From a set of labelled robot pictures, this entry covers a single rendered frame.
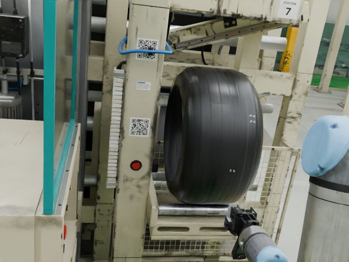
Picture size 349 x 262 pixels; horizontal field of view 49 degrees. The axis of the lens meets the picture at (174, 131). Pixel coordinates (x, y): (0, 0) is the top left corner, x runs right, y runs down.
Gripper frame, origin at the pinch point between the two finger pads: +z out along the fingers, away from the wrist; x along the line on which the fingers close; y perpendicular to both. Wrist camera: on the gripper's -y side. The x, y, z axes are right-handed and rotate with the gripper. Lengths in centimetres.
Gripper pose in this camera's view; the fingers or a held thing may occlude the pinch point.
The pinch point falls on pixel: (230, 214)
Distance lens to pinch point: 139.7
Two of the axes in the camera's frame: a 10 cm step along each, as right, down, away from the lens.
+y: 1.0, -9.7, -2.3
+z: -1.8, -2.4, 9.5
